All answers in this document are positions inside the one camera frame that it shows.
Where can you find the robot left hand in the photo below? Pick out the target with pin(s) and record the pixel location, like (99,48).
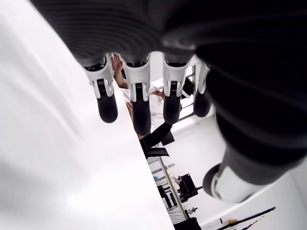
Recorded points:
(216,48)

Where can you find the seated person white shirt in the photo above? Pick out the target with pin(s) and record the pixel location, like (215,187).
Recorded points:
(157,107)

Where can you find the black office chair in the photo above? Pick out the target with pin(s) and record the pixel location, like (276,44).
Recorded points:
(156,137)

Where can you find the black equipment box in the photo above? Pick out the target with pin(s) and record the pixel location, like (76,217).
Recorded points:
(188,185)

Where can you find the black tripod pole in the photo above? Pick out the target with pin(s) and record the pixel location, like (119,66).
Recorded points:
(251,214)

